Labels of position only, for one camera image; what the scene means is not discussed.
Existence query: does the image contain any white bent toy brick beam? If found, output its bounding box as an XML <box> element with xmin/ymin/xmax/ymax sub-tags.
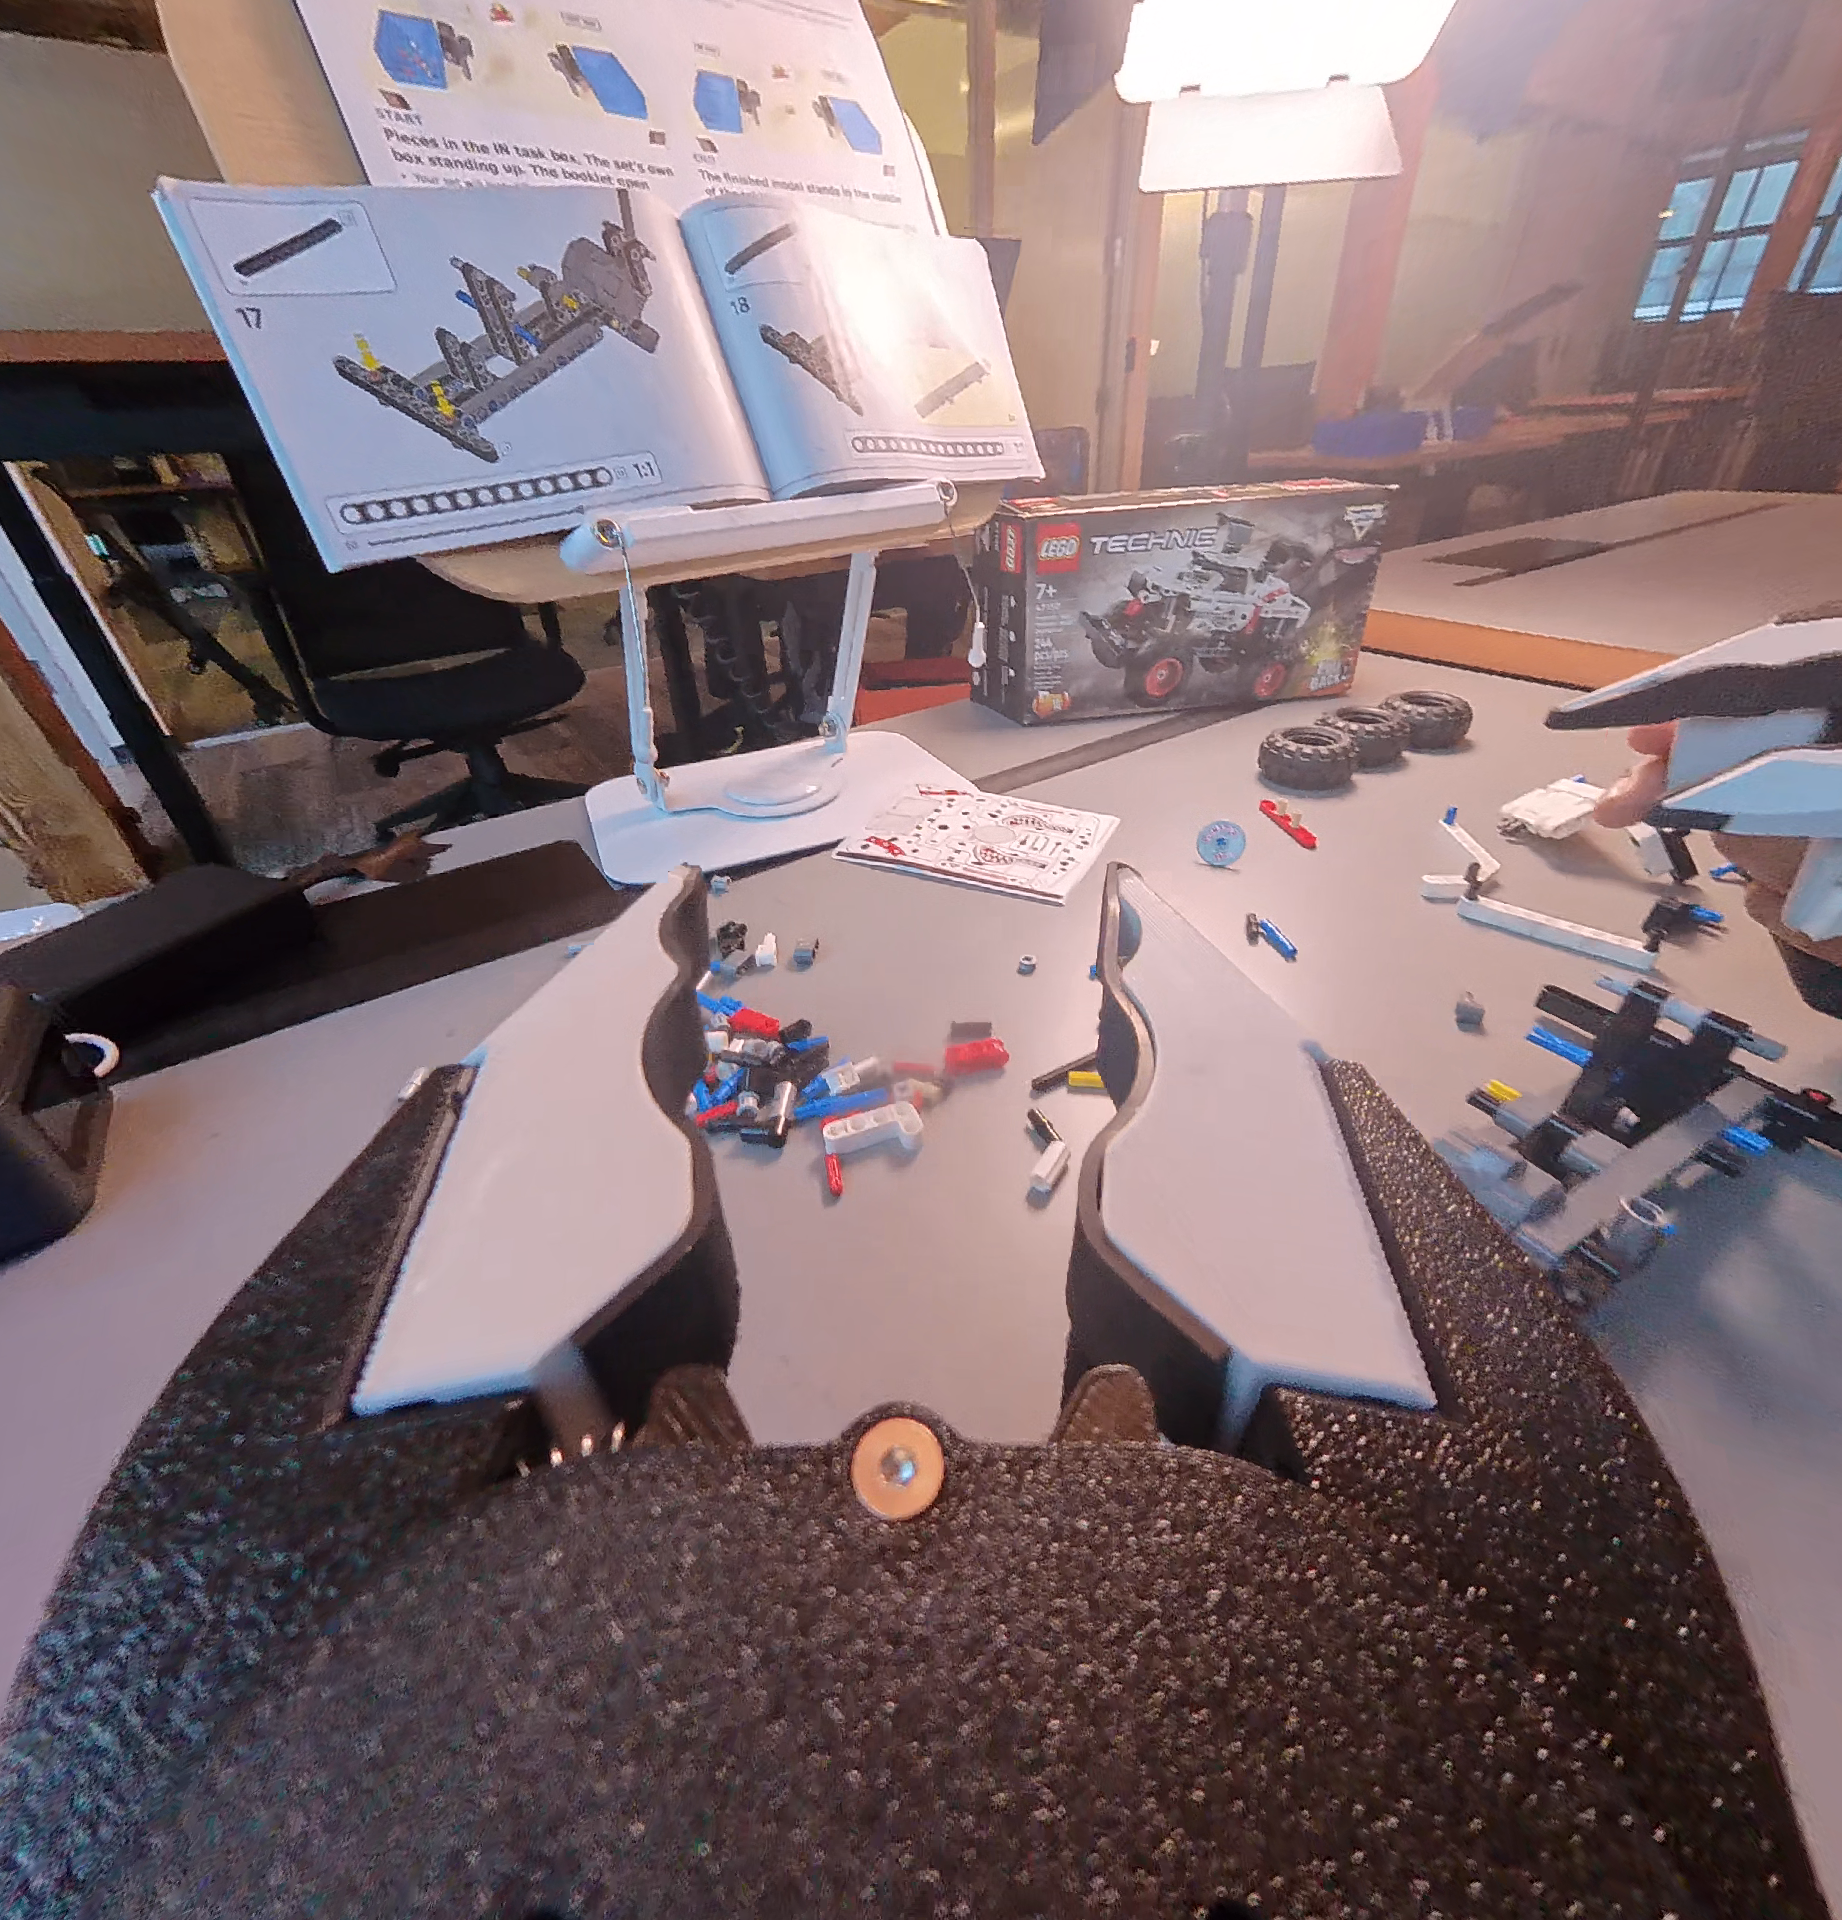
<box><xmin>1422</xmin><ymin>811</ymin><xmax>1503</xmax><ymax>901</ymax></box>

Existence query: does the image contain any pile of small toy bricks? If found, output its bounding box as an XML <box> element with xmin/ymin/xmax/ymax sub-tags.
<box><xmin>688</xmin><ymin>921</ymin><xmax>1014</xmax><ymax>1193</ymax></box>

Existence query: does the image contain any wooden post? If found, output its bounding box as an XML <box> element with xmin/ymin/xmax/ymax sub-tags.
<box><xmin>0</xmin><ymin>602</ymin><xmax>158</xmax><ymax>901</ymax></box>

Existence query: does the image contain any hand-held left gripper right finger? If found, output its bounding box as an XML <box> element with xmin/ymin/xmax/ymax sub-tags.
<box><xmin>1069</xmin><ymin>862</ymin><xmax>1440</xmax><ymax>1449</ymax></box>

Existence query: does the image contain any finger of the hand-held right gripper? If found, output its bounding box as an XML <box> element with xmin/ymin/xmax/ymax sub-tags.
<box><xmin>1647</xmin><ymin>745</ymin><xmax>1842</xmax><ymax>837</ymax></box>
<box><xmin>1666</xmin><ymin>708</ymin><xmax>1836</xmax><ymax>798</ymax></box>

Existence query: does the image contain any open instruction booklet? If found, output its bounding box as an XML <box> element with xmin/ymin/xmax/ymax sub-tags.
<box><xmin>152</xmin><ymin>176</ymin><xmax>1047</xmax><ymax>575</ymax></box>

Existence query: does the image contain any grey desk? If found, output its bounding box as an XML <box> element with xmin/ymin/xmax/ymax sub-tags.
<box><xmin>0</xmin><ymin>661</ymin><xmax>1842</xmax><ymax>1920</ymax></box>

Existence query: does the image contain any black power adapter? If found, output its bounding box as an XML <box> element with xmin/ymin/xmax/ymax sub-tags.
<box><xmin>0</xmin><ymin>866</ymin><xmax>322</xmax><ymax>1037</ymax></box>

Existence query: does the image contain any toy brick vehicle chassis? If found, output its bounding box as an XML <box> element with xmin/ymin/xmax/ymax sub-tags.
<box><xmin>1438</xmin><ymin>975</ymin><xmax>1842</xmax><ymax>1309</ymax></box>

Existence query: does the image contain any white printed instruction sheet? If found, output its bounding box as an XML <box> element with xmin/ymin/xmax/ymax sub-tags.
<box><xmin>293</xmin><ymin>0</ymin><xmax>938</xmax><ymax>235</ymax></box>

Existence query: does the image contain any white studio light panel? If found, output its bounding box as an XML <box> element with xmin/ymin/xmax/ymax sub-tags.
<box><xmin>1112</xmin><ymin>0</ymin><xmax>1462</xmax><ymax>194</ymax></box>

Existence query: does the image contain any white printed sticker sheet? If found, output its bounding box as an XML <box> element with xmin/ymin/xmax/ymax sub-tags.
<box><xmin>834</xmin><ymin>782</ymin><xmax>1121</xmax><ymax>907</ymax></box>

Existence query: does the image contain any white straight toy brick beam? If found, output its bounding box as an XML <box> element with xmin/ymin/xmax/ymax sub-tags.
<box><xmin>1458</xmin><ymin>896</ymin><xmax>1659</xmax><ymax>971</ymax></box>

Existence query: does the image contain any black office chair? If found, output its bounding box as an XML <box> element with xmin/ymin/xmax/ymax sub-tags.
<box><xmin>267</xmin><ymin>586</ymin><xmax>585</xmax><ymax>814</ymax></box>

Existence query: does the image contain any long wooden workbench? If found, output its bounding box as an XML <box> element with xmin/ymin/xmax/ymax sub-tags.
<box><xmin>1248</xmin><ymin>383</ymin><xmax>1761</xmax><ymax>489</ymax></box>

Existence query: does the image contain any brown top black-legged desk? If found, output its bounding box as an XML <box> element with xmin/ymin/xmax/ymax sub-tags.
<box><xmin>0</xmin><ymin>327</ymin><xmax>263</xmax><ymax>873</ymax></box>

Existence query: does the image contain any person's right hand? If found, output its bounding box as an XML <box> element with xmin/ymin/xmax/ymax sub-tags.
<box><xmin>1592</xmin><ymin>722</ymin><xmax>1681</xmax><ymax>831</ymax></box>

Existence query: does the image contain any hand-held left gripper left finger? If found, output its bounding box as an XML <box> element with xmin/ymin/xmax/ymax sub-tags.
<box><xmin>351</xmin><ymin>864</ymin><xmax>742</xmax><ymax>1418</ymax></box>

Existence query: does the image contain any paned window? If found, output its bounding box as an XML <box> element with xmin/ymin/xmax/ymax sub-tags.
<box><xmin>1630</xmin><ymin>142</ymin><xmax>1842</xmax><ymax>324</ymax></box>

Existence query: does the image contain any grey table with orange edge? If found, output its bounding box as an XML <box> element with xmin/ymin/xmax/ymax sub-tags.
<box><xmin>1362</xmin><ymin>492</ymin><xmax>1842</xmax><ymax>691</ymax></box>

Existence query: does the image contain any toy truck picture box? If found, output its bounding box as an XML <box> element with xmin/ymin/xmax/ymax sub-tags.
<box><xmin>969</xmin><ymin>480</ymin><xmax>1399</xmax><ymax>728</ymax></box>

